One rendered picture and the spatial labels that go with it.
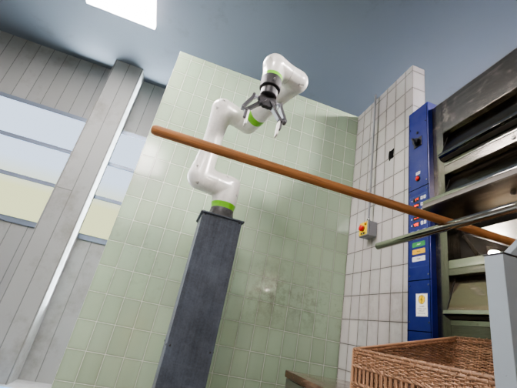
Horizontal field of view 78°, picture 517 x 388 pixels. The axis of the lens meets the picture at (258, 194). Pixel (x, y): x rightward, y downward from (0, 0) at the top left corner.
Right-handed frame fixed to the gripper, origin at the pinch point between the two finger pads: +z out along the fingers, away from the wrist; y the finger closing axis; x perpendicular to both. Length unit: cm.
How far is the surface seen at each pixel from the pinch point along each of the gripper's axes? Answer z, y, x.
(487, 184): 8, -86, 26
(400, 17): -168, -95, -35
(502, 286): 60, -40, 61
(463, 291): 43, -102, -2
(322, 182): 29.3, -18.4, 24.9
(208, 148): 30.3, 18.3, 24.5
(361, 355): 76, -52, 1
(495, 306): 63, -40, 59
